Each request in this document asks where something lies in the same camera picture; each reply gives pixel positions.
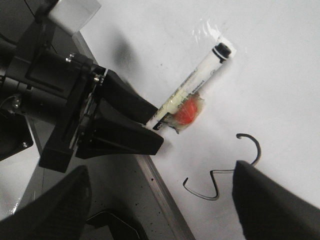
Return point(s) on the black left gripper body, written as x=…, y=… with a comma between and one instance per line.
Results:
x=49, y=87

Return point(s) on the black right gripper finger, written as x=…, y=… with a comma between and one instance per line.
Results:
x=267, y=211
x=125, y=100
x=106, y=137

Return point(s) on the red magnet taped to marker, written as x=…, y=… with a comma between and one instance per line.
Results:
x=187, y=113

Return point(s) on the white whiteboard marker pen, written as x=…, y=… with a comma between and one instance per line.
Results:
x=211, y=63

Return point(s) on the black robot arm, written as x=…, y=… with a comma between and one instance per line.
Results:
x=70, y=16

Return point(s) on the white whiteboard surface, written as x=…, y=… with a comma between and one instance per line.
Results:
x=270, y=90

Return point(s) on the aluminium whiteboard frame rail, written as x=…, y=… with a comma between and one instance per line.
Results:
x=128, y=191

